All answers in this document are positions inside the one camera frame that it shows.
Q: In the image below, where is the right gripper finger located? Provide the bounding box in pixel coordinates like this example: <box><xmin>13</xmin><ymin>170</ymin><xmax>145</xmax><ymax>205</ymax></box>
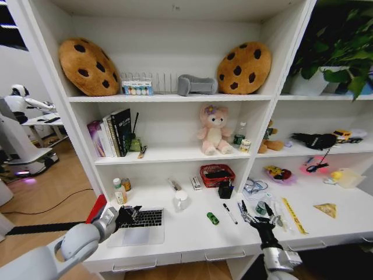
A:
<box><xmin>239</xmin><ymin>199</ymin><xmax>258</xmax><ymax>225</ymax></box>
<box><xmin>263</xmin><ymin>202</ymin><xmax>283</xmax><ymax>228</ymax></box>

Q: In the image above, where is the clear cutlery packet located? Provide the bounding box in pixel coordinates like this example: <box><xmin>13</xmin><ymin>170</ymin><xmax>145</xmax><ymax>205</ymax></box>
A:
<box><xmin>270</xmin><ymin>201</ymin><xmax>295</xmax><ymax>233</ymax></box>

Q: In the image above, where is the silver laptop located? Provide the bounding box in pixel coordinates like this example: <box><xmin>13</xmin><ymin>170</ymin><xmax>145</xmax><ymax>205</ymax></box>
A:
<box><xmin>107</xmin><ymin>207</ymin><xmax>166</xmax><ymax>247</ymax></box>

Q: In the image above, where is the black white marker pen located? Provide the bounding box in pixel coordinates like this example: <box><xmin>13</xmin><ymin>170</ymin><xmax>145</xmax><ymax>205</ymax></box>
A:
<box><xmin>223</xmin><ymin>202</ymin><xmax>238</xmax><ymax>225</ymax></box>

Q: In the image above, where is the yellow drink bottle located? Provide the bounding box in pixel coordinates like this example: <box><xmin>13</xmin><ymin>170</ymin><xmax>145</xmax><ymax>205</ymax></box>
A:
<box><xmin>112</xmin><ymin>177</ymin><xmax>128</xmax><ymax>205</ymax></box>

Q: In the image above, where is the yellow ruler strip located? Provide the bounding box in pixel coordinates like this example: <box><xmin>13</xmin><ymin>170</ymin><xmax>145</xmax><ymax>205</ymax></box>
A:
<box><xmin>281</xmin><ymin>197</ymin><xmax>309</xmax><ymax>235</ymax></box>

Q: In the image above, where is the red board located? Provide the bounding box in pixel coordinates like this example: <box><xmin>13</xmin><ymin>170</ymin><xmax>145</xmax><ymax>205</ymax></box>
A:
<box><xmin>85</xmin><ymin>194</ymin><xmax>108</xmax><ymax>225</ymax></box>

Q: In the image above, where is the black pen holder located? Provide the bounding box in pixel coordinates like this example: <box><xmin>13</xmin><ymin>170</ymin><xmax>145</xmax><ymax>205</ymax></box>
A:
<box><xmin>218</xmin><ymin>180</ymin><xmax>235</xmax><ymax>200</ymax></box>

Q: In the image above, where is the green toy car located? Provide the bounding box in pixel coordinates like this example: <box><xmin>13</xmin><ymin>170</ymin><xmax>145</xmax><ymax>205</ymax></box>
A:
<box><xmin>206</xmin><ymin>211</ymin><xmax>220</xmax><ymax>226</ymax></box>

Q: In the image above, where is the purple plate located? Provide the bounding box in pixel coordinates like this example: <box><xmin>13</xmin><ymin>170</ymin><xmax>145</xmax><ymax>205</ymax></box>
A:
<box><xmin>266</xmin><ymin>169</ymin><xmax>298</xmax><ymax>186</ymax></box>

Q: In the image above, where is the red mesh basket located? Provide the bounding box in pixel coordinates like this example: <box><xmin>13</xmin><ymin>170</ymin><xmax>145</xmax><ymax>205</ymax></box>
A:
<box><xmin>199</xmin><ymin>163</ymin><xmax>236</xmax><ymax>188</ymax></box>

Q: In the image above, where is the grey stapler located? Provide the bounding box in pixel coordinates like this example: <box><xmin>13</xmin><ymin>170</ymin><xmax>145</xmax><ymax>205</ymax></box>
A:
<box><xmin>167</xmin><ymin>178</ymin><xmax>182</xmax><ymax>192</ymax></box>

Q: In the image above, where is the white mug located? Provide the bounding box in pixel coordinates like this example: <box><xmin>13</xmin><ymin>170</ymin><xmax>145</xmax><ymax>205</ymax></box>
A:
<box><xmin>173</xmin><ymin>190</ymin><xmax>191</xmax><ymax>212</ymax></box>

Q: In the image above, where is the black item in basket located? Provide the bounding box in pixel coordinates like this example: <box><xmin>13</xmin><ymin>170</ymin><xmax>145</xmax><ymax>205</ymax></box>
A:
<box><xmin>204</xmin><ymin>171</ymin><xmax>230</xmax><ymax>180</ymax></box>

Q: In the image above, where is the yellow triangle snack packet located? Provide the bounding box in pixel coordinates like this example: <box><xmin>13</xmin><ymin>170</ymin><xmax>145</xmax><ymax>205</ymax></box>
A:
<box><xmin>313</xmin><ymin>202</ymin><xmax>338</xmax><ymax>220</ymax></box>

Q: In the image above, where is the pink glowing item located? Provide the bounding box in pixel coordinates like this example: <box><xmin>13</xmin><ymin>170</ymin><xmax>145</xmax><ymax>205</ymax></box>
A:
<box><xmin>301</xmin><ymin>155</ymin><xmax>330</xmax><ymax>175</ymax></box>

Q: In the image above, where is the small white box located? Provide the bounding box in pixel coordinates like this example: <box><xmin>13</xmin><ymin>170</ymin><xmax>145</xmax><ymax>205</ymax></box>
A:
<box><xmin>189</xmin><ymin>175</ymin><xmax>203</xmax><ymax>191</ymax></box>

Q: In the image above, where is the green reed diffuser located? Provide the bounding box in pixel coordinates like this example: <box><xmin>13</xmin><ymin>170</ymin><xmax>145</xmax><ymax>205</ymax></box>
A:
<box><xmin>129</xmin><ymin>112</ymin><xmax>143</xmax><ymax>153</ymax></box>

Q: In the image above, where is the brown plush bear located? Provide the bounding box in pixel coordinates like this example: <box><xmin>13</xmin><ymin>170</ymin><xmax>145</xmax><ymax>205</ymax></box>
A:
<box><xmin>257</xmin><ymin>119</ymin><xmax>284</xmax><ymax>154</ymax></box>

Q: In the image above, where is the beige spine book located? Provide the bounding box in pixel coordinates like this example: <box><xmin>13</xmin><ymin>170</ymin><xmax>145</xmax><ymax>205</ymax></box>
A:
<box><xmin>105</xmin><ymin>114</ymin><xmax>121</xmax><ymax>158</ymax></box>

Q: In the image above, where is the white book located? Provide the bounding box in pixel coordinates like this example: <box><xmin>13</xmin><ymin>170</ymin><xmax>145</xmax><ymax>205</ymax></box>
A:
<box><xmin>99</xmin><ymin>117</ymin><xmax>116</xmax><ymax>158</ymax></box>

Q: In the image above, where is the green label water bottle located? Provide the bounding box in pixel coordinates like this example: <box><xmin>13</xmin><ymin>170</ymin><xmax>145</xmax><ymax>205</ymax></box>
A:
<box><xmin>233</xmin><ymin>121</ymin><xmax>248</xmax><ymax>147</ymax></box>

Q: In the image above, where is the black book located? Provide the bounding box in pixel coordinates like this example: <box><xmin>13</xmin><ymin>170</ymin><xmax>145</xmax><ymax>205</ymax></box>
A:
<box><xmin>110</xmin><ymin>108</ymin><xmax>133</xmax><ymax>158</ymax></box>

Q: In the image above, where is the purple book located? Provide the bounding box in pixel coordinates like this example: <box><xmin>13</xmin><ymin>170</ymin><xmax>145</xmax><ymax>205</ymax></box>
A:
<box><xmin>87</xmin><ymin>120</ymin><xmax>106</xmax><ymax>158</ymax></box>

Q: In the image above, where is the black floor strip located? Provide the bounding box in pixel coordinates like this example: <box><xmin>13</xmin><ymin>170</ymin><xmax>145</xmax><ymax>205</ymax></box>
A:
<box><xmin>5</xmin><ymin>221</ymin><xmax>89</xmax><ymax>236</ymax></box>

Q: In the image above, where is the black fabric item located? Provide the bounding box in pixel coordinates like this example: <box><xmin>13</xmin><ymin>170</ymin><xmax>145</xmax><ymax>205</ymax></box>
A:
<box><xmin>291</xmin><ymin>132</ymin><xmax>338</xmax><ymax>167</ymax></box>

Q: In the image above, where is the translucent plastic box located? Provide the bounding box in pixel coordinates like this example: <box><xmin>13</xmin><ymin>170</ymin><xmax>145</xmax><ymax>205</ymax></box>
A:
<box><xmin>332</xmin><ymin>167</ymin><xmax>367</xmax><ymax>189</ymax></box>

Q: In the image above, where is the pink plush toy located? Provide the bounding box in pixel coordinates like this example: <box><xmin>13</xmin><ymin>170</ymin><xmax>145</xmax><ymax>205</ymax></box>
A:
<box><xmin>196</xmin><ymin>104</ymin><xmax>235</xmax><ymax>156</ymax></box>

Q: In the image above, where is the white shelf unit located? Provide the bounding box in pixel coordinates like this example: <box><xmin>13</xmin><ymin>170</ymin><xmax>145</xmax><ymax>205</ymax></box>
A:
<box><xmin>7</xmin><ymin>0</ymin><xmax>373</xmax><ymax>280</ymax></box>

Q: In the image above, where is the yellow toy truck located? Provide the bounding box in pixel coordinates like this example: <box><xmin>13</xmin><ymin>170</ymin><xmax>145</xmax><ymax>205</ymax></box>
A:
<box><xmin>332</xmin><ymin>129</ymin><xmax>364</xmax><ymax>144</ymax></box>

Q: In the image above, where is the colourful dotted box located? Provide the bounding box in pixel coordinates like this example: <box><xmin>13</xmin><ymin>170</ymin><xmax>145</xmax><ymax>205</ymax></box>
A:
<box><xmin>121</xmin><ymin>80</ymin><xmax>154</xmax><ymax>96</ymax></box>

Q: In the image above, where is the white background desk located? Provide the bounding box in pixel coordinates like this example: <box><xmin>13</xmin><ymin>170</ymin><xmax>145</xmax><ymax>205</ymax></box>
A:
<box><xmin>21</xmin><ymin>115</ymin><xmax>68</xmax><ymax>148</ymax></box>

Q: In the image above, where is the grey neck pillow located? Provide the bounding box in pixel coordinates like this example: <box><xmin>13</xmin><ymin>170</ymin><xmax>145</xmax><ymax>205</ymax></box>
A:
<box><xmin>177</xmin><ymin>73</ymin><xmax>219</xmax><ymax>97</ymax></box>

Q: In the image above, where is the white plant pot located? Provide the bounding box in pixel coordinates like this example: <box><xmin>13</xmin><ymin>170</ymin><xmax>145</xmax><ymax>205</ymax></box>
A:
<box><xmin>289</xmin><ymin>66</ymin><xmax>350</xmax><ymax>97</ymax></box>

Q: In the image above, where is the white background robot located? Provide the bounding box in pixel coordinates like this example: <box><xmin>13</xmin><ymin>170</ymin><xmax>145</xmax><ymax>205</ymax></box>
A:
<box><xmin>0</xmin><ymin>84</ymin><xmax>59</xmax><ymax>177</ymax></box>

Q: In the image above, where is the chocolate chip cookie cushion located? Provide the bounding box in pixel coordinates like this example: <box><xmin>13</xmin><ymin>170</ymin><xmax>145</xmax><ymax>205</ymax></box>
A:
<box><xmin>216</xmin><ymin>41</ymin><xmax>273</xmax><ymax>95</ymax></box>
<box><xmin>58</xmin><ymin>37</ymin><xmax>121</xmax><ymax>97</ymax></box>

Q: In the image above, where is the green leafy plant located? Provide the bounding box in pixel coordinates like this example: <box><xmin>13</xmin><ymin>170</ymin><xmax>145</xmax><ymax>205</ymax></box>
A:
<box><xmin>290</xmin><ymin>0</ymin><xmax>373</xmax><ymax>102</ymax></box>

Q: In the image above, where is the dark window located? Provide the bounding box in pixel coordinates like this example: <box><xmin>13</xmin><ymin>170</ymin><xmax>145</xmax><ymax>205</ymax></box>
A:
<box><xmin>0</xmin><ymin>0</ymin><xmax>29</xmax><ymax>52</ymax></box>

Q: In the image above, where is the clear bag with cables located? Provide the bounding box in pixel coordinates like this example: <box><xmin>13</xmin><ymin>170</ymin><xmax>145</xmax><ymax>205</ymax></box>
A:
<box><xmin>242</xmin><ymin>177</ymin><xmax>270</xmax><ymax>201</ymax></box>

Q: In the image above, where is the silver drawer handle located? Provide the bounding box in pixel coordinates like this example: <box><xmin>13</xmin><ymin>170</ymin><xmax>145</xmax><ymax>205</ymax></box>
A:
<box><xmin>204</xmin><ymin>248</ymin><xmax>247</xmax><ymax>261</ymax></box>
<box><xmin>111</xmin><ymin>257</ymin><xmax>159</xmax><ymax>272</ymax></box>
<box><xmin>286</xmin><ymin>240</ymin><xmax>328</xmax><ymax>252</ymax></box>

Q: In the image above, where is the black floor cable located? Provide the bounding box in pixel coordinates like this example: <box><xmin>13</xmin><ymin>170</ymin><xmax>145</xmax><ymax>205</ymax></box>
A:
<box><xmin>0</xmin><ymin>187</ymin><xmax>94</xmax><ymax>216</ymax></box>

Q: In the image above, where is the white wire file rack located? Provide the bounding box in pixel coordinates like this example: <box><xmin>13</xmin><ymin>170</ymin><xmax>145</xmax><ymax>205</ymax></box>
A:
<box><xmin>120</xmin><ymin>71</ymin><xmax>179</xmax><ymax>95</ymax></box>

